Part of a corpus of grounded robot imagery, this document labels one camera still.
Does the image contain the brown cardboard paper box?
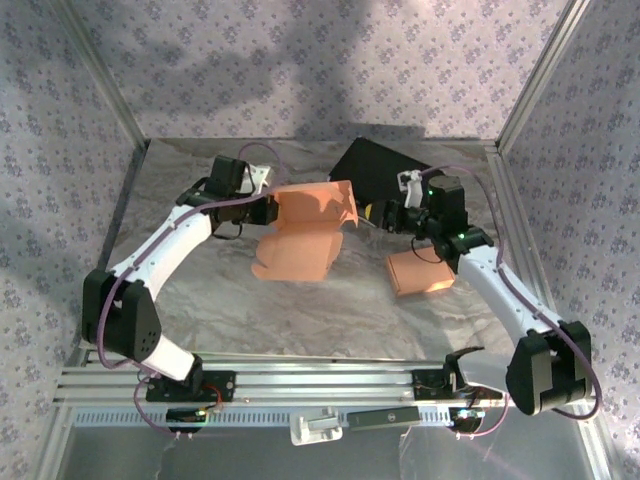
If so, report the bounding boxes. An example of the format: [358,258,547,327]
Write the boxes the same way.
[250,179,359,284]
[384,245,457,300]

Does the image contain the black carrying case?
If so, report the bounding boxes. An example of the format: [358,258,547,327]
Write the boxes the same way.
[328,137,436,214]

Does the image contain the black flat bar device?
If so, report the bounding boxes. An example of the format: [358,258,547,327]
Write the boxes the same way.
[347,406,422,432]

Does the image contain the small black circuit board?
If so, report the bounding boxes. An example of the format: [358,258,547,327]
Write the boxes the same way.
[448,407,486,434]
[165,407,207,434]

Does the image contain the grey metal shelf panel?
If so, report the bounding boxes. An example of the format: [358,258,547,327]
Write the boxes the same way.
[49,424,606,480]

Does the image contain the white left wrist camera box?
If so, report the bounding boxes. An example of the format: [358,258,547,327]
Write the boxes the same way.
[239,163,277,195]

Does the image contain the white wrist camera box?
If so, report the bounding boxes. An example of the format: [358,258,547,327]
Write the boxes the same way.
[239,163,277,195]
[397,169,432,210]

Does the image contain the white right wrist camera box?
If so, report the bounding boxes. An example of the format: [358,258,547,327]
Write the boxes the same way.
[397,169,432,210]

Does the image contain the aluminium table side rail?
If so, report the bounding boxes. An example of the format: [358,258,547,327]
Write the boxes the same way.
[487,142,571,364]
[74,142,151,354]

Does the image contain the aluminium corner post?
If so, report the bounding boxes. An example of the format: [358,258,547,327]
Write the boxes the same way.
[494,0,594,156]
[49,0,151,151]

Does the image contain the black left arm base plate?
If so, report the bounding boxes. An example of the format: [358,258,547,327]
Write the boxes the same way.
[145,370,237,404]

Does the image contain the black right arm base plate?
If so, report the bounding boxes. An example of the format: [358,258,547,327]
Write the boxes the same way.
[412,368,504,401]

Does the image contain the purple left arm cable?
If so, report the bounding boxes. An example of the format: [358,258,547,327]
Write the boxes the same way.
[97,142,286,441]

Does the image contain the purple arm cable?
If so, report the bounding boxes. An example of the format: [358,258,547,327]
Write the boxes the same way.
[422,164,604,442]
[97,142,286,441]

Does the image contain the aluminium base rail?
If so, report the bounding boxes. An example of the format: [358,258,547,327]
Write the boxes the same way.
[52,352,599,407]

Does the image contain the grey slotted cable duct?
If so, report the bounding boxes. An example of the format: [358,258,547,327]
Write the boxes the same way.
[72,405,484,429]

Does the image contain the white plastic bracket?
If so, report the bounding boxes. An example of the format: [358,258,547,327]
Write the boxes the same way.
[289,406,344,447]

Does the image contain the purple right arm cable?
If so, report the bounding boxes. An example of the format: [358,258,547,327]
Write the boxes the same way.
[422,164,604,442]

